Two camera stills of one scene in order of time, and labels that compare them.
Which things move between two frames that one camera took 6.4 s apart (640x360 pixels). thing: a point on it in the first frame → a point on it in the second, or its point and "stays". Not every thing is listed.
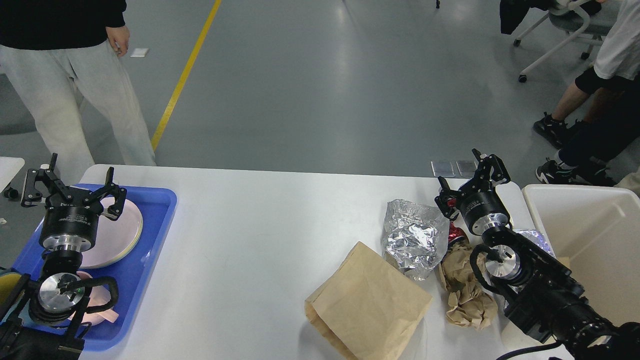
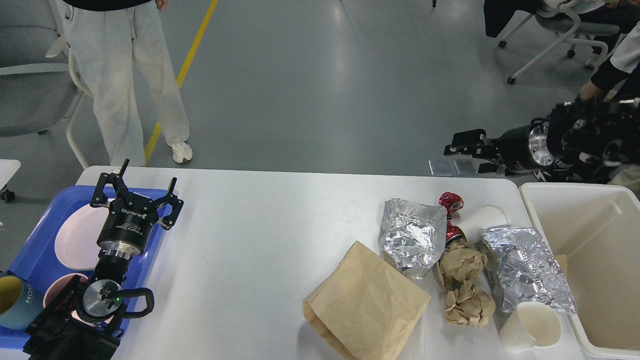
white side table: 9,166 stays
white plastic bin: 596,228 stays
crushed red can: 455,232 stays
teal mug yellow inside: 12,284 stays
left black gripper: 70,225 → 126,229
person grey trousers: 47,43 → 109,42
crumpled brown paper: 468,303 stays
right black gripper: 480,210 → 523,148
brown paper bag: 369,308 stays
